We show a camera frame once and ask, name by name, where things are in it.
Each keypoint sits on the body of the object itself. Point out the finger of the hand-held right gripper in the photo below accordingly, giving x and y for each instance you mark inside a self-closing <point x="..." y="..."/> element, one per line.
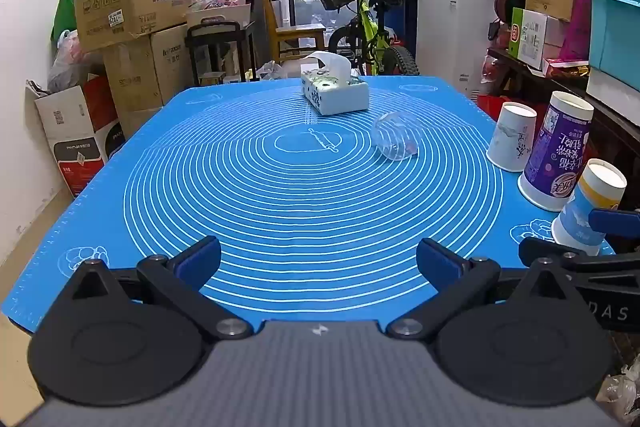
<point x="545" y="248"/>
<point x="614" y="220"/>

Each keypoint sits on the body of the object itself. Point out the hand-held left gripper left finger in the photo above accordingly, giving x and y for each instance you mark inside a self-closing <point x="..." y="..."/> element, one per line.
<point x="197" y="259"/>

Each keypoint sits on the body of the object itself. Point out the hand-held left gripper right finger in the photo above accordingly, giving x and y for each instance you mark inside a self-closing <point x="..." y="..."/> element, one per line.
<point x="440" y="262"/>

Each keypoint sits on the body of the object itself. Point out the blue and yellow paper cup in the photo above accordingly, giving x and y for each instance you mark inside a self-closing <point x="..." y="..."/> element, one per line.
<point x="582" y="209"/>

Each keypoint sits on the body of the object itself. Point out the clear plastic cup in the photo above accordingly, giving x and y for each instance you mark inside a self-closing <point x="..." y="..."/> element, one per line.
<point x="395" y="137"/>

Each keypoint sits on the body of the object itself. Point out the purple paper cup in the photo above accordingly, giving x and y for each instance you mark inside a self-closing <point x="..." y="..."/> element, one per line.
<point x="555" y="157"/>

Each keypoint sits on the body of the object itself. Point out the white paper cup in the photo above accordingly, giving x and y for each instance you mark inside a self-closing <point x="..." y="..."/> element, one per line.
<point x="510" y="142"/>

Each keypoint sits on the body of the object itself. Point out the crumpled clear plastic bag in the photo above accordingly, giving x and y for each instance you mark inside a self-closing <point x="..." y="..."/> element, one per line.
<point x="620" y="392"/>

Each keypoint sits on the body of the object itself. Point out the dark wooden side table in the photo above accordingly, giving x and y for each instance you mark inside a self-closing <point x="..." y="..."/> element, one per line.
<point x="615" y="107"/>

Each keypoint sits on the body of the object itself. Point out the blue silicone baking mat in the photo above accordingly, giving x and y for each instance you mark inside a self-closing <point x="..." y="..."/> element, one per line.
<point x="300" y="207"/>

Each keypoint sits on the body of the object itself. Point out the red and gold box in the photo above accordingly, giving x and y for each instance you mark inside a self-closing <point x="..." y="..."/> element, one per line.
<point x="565" y="68"/>

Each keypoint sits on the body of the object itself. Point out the teal storage bin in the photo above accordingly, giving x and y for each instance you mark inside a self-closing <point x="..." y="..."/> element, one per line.
<point x="615" y="32"/>

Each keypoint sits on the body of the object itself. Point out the white tissue box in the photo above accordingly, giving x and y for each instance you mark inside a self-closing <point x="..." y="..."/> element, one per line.
<point x="340" y="99"/>

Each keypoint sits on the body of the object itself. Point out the white and red carton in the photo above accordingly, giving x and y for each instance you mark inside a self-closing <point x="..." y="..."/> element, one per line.
<point x="65" y="122"/>

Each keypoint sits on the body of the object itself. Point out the pink gift bag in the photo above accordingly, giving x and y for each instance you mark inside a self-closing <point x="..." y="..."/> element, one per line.
<point x="577" y="27"/>

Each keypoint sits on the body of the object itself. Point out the large plain cardboard box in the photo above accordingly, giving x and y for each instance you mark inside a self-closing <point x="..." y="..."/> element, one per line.
<point x="150" y="67"/>

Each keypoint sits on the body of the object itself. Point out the green and white carton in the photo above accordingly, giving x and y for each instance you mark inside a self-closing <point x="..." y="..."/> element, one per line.
<point x="532" y="37"/>

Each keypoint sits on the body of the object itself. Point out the white chest freezer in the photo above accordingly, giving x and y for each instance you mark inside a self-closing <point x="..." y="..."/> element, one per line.
<point x="450" y="32"/>

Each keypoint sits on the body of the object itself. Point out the pink plastic bag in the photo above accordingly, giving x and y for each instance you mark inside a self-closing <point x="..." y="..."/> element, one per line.
<point x="70" y="62"/>

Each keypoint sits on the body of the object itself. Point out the green and black bicycle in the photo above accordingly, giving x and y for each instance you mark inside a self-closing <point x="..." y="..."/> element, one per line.
<point x="370" y="32"/>

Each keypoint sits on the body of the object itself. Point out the white storage box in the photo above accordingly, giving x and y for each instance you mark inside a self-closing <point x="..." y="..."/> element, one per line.
<point x="220" y="14"/>

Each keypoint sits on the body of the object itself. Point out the wooden chair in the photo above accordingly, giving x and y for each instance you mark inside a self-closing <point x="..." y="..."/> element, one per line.
<point x="300" y="32"/>

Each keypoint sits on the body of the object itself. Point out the green bag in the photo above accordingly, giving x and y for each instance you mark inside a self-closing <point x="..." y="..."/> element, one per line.
<point x="62" y="17"/>

